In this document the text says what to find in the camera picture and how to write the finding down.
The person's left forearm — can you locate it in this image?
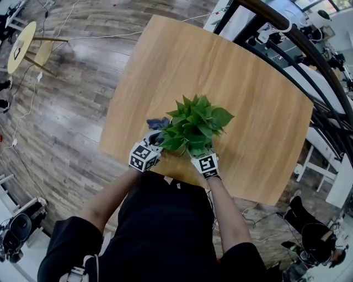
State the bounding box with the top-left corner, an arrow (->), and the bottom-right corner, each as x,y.
78,166 -> 144,240

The white card with black frame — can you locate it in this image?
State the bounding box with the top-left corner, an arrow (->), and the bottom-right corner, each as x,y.
12,40 -> 24,60

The round yellow side table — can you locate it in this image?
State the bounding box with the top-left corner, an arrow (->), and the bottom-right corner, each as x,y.
7,21 -> 69,78

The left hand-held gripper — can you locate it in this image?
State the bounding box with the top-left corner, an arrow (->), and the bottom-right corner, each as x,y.
128,129 -> 165,173

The green potted plant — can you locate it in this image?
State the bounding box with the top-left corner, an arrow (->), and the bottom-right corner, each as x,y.
158,94 -> 235,158

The white desk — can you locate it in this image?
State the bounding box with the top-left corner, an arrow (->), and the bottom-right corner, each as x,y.
296,126 -> 353,210

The person's right forearm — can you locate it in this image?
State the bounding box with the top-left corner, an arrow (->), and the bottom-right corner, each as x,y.
206,176 -> 253,254

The white strap buckle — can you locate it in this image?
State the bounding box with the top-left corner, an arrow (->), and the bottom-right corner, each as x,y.
66,254 -> 100,282

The person's black shirt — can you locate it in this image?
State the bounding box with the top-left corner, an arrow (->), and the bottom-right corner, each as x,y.
37,170 -> 267,282

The long white floor cable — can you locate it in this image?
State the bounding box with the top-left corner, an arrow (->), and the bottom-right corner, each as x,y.
56,0 -> 144,42

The dark blue cloth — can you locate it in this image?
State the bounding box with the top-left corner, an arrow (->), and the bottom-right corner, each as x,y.
146,117 -> 172,132

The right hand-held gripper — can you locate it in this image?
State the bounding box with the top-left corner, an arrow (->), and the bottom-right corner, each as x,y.
191,150 -> 221,180

